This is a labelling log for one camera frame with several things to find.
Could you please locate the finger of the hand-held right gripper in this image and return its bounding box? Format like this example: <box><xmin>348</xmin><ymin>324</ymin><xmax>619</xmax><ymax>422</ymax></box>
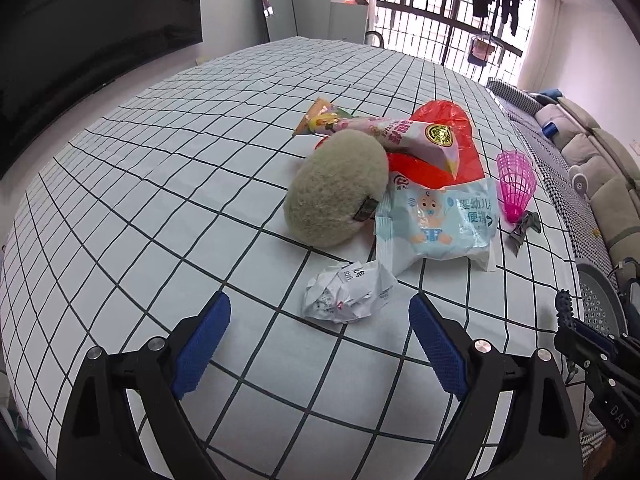
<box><xmin>554</xmin><ymin>289</ymin><xmax>608</xmax><ymax>350</ymax></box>
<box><xmin>553</xmin><ymin>327</ymin><xmax>603</xmax><ymax>378</ymax></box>

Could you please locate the pink plastic shuttlecock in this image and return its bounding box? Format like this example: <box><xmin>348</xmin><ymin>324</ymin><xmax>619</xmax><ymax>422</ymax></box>
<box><xmin>496</xmin><ymin>150</ymin><xmax>537</xmax><ymax>224</ymax></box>

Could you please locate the black hair clip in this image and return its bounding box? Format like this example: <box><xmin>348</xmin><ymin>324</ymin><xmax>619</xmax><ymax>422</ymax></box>
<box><xmin>509</xmin><ymin>211</ymin><xmax>542</xmax><ymax>256</ymax></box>

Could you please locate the baby wipes packet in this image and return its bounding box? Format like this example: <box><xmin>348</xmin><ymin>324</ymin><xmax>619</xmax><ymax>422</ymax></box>
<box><xmin>374</xmin><ymin>175</ymin><xmax>499</xmax><ymax>277</ymax></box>

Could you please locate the leaning mirror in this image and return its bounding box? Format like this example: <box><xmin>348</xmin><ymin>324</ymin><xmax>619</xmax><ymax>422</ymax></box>
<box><xmin>254</xmin><ymin>0</ymin><xmax>301</xmax><ymax>43</ymax></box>

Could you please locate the window security grille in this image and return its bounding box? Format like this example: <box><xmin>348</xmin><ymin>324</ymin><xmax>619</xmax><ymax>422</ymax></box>
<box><xmin>372</xmin><ymin>0</ymin><xmax>538</xmax><ymax>86</ymax></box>

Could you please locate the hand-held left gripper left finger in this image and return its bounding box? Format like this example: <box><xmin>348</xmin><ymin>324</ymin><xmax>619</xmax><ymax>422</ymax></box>
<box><xmin>56</xmin><ymin>290</ymin><xmax>232</xmax><ymax>480</ymax></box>

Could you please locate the black television screen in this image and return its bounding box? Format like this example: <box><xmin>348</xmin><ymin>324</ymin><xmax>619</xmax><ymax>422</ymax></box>
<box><xmin>0</xmin><ymin>0</ymin><xmax>203</xmax><ymax>176</ymax></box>

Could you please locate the standing drying rack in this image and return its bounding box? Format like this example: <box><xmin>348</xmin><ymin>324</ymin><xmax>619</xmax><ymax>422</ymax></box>
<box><xmin>467</xmin><ymin>34</ymin><xmax>502</xmax><ymax>67</ymax></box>

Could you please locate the houndstooth sofa cover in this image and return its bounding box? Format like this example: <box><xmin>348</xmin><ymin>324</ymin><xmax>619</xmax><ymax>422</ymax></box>
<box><xmin>487</xmin><ymin>78</ymin><xmax>632</xmax><ymax>281</ymax></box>

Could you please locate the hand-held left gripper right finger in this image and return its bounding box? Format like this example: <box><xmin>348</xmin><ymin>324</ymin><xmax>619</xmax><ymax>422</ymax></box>
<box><xmin>408</xmin><ymin>292</ymin><xmax>586</xmax><ymax>480</ymax></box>

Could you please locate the red plastic bag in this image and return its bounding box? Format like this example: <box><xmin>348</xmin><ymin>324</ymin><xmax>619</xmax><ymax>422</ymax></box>
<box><xmin>315</xmin><ymin>100</ymin><xmax>486</xmax><ymax>192</ymax></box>

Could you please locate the white paper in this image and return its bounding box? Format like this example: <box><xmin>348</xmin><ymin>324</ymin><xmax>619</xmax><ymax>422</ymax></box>
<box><xmin>301</xmin><ymin>260</ymin><xmax>398</xmax><ymax>324</ymax></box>

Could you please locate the beige plush pouch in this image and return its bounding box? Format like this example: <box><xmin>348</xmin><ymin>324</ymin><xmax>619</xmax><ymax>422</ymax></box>
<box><xmin>283</xmin><ymin>129</ymin><xmax>390</xmax><ymax>248</ymax></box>

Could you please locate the pink snack packet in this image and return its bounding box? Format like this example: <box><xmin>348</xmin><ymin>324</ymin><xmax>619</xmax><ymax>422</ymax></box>
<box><xmin>327</xmin><ymin>115</ymin><xmax>473</xmax><ymax>181</ymax></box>

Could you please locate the grey sofa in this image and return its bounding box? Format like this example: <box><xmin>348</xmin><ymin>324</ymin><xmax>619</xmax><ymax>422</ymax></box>
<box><xmin>487</xmin><ymin>78</ymin><xmax>640</xmax><ymax>273</ymax></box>

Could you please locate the white cabinet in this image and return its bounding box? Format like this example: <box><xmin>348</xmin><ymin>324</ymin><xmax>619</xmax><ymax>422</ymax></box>
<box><xmin>328</xmin><ymin>1</ymin><xmax>373</xmax><ymax>45</ymax></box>

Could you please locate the grey perforated plastic basket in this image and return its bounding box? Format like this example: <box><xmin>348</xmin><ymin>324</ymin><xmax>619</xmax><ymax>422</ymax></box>
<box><xmin>575</xmin><ymin>258</ymin><xmax>628</xmax><ymax>341</ymax></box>

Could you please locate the orange snack packet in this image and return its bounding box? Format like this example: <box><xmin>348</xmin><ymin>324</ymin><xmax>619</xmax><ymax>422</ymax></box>
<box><xmin>292</xmin><ymin>97</ymin><xmax>368</xmax><ymax>137</ymax></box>

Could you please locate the white grid tablecloth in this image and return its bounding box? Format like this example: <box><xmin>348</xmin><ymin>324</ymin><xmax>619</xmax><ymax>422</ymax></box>
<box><xmin>0</xmin><ymin>36</ymin><xmax>586</xmax><ymax>480</ymax></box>

